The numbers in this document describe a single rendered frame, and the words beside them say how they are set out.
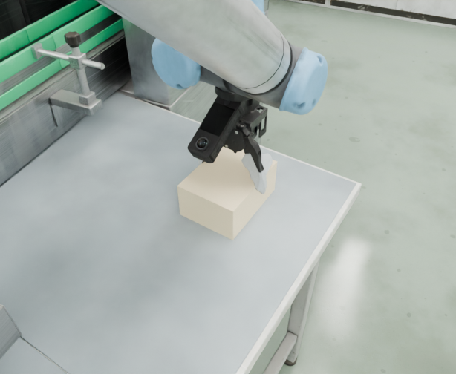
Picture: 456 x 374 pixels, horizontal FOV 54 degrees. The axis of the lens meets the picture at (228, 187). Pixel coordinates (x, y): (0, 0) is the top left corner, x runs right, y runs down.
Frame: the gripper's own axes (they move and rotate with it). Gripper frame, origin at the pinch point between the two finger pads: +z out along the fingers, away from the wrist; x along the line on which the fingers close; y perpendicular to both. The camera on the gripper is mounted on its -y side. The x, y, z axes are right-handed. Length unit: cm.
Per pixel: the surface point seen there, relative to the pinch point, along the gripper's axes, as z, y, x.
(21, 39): -15, 1, 54
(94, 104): -5.6, 0.0, 33.7
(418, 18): 75, 303, 24
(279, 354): 60, 4, -14
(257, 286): 5.4, -14.3, -14.8
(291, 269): 5.4, -8.2, -18.0
